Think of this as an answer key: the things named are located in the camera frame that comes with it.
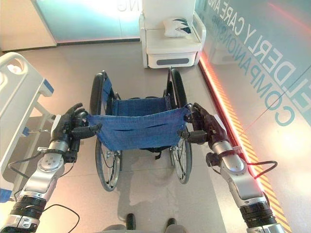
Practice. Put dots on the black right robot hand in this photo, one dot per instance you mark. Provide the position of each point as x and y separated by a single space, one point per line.
211 126

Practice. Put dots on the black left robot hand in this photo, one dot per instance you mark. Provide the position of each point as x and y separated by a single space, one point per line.
65 122

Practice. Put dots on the blue seat wheelchair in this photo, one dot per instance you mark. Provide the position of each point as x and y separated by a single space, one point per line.
139 122

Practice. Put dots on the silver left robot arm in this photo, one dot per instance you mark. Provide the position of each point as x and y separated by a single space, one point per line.
41 174

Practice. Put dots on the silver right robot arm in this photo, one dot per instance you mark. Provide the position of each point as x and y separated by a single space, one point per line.
245 179

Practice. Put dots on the white hospital bed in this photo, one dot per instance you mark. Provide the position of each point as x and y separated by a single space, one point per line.
20 116

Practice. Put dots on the red and yellow floor strip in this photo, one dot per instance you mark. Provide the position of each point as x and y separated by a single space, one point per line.
239 132

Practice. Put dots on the white armchair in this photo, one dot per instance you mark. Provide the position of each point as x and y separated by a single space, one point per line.
170 36

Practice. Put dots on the white pillow with dark print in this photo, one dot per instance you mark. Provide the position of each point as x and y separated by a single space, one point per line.
177 27

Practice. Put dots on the dark right robot foot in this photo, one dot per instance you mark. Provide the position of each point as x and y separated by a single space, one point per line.
170 222

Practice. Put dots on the dark robot foot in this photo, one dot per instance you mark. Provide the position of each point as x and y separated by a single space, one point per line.
131 221
170 222

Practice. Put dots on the dark left robot foot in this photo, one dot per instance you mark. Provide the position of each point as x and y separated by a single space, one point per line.
131 221

